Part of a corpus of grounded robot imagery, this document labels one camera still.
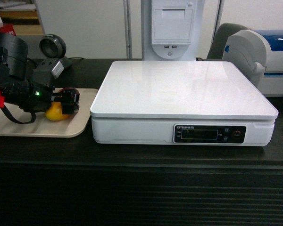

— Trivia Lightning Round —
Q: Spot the beige plastic tray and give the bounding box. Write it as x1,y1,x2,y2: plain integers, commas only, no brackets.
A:
0,88,98,138

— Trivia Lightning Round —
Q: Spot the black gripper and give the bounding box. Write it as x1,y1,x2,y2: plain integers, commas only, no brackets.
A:
3,69,80,115

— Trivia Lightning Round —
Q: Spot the white checkout scale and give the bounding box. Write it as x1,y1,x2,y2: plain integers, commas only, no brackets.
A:
90,61,278,146

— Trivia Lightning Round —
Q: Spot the white POS terminal stand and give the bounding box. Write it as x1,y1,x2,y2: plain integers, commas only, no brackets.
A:
141,0,205,61

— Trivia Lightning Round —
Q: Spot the dark red mango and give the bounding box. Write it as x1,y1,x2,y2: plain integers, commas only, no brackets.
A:
45,88,73,121

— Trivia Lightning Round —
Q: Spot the black checkout counter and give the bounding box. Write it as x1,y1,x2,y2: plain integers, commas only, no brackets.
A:
0,57,283,226

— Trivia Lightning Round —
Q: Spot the grey office chair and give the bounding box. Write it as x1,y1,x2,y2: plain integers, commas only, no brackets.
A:
207,23,250,60

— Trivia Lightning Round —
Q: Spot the black cable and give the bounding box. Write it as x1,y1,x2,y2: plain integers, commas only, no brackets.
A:
0,105,36,125

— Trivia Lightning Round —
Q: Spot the white blue label printer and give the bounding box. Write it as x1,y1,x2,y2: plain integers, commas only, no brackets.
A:
222,30,283,97

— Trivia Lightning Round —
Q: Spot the grey barcode scanner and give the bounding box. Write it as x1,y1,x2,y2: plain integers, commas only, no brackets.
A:
39,34,72,79

